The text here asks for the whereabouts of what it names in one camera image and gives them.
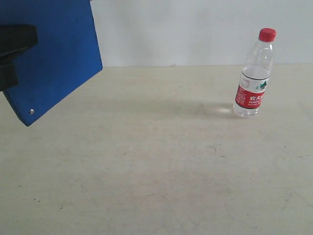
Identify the clear water bottle red cap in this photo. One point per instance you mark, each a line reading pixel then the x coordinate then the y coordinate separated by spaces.
pixel 255 75

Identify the blue notebook binder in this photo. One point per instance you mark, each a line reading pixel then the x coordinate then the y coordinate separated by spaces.
pixel 66 56

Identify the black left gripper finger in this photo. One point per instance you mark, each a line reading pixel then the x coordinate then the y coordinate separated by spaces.
pixel 17 37
pixel 8 76

